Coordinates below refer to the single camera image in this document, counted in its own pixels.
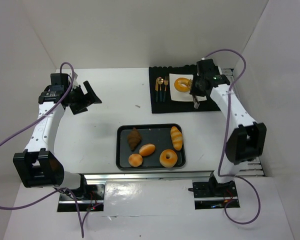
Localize green handled spoon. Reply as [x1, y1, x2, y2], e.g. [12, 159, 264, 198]
[158, 77, 164, 102]

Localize orange donut on tray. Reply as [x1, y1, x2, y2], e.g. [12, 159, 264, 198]
[159, 149, 178, 168]

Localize white square plate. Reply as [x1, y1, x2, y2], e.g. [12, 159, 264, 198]
[169, 73, 193, 102]

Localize metal tongs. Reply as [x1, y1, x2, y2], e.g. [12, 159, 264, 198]
[189, 85, 200, 109]

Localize orange glazed donut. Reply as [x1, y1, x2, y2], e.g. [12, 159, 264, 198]
[174, 77, 192, 93]

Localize round golden bun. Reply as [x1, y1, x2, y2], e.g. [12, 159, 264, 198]
[128, 153, 143, 168]

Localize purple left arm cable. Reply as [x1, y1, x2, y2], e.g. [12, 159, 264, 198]
[0, 61, 106, 239]

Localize aluminium front rail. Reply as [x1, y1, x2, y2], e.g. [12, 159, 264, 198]
[83, 170, 212, 184]

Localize striped yellow bread roll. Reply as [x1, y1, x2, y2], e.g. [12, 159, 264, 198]
[170, 126, 183, 151]

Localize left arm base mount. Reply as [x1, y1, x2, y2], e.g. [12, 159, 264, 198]
[57, 183, 105, 213]

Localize black place mat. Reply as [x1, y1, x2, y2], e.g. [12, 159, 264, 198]
[148, 64, 220, 114]

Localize black baking tray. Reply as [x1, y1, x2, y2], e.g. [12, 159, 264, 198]
[115, 123, 186, 171]

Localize sesame oval bun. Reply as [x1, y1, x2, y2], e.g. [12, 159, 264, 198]
[139, 143, 156, 157]

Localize brown chocolate croissant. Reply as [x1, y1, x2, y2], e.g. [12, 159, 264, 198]
[127, 127, 142, 151]

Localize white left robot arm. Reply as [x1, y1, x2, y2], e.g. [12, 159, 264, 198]
[13, 80, 102, 196]

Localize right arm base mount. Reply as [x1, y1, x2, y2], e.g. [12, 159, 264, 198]
[188, 181, 240, 210]

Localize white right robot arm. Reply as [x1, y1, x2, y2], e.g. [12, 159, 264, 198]
[190, 59, 267, 185]

